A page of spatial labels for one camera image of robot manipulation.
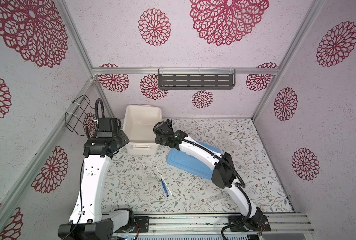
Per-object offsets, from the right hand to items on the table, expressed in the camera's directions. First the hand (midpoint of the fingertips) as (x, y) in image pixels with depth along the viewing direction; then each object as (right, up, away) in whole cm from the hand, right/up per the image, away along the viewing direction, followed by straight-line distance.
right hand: (157, 135), depth 89 cm
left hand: (-16, -3, -17) cm, 23 cm away
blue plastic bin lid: (+13, -16, +8) cm, 22 cm away
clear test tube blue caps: (+35, -34, -6) cm, 49 cm away
